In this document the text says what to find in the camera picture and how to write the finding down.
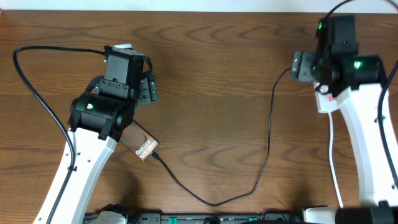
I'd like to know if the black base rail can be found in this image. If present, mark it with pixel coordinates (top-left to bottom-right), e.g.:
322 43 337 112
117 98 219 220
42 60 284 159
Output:
83 203 304 224

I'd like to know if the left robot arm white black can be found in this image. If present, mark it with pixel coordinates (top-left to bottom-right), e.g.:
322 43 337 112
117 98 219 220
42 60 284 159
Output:
35 44 157 223

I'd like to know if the black charger cable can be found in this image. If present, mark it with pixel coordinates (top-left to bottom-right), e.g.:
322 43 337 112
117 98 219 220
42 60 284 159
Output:
150 67 293 207

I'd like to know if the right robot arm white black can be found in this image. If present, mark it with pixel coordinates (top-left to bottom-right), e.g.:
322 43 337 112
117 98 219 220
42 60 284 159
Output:
291 15 397 223

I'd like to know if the Galaxy smartphone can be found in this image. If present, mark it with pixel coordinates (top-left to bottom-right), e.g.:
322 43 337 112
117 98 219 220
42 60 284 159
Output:
120 121 160 161

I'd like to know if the white power strip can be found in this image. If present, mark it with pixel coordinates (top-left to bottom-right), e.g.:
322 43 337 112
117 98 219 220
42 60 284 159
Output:
313 82 338 114

